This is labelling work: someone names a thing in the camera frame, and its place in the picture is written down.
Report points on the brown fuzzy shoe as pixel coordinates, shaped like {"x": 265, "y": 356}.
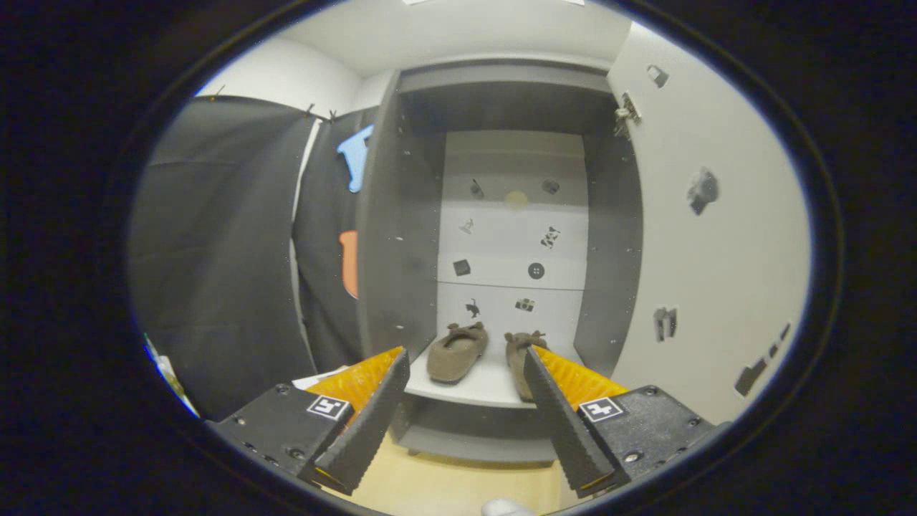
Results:
{"x": 455, "y": 355}
{"x": 517, "y": 358}

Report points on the black backdrop cloth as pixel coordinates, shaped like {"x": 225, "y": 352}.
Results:
{"x": 222, "y": 251}

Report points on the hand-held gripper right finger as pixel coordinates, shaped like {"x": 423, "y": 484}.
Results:
{"x": 562, "y": 423}

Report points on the white book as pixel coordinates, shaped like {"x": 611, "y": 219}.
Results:
{"x": 315, "y": 378}

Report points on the row of backdrop clips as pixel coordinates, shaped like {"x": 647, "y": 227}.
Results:
{"x": 309, "y": 109}

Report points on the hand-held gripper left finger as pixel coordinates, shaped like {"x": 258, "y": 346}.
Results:
{"x": 372, "y": 423}

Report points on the grey shoe cabinet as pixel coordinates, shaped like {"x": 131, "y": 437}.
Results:
{"x": 401, "y": 251}

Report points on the metal door hinge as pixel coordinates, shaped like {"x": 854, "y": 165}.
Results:
{"x": 627, "y": 111}

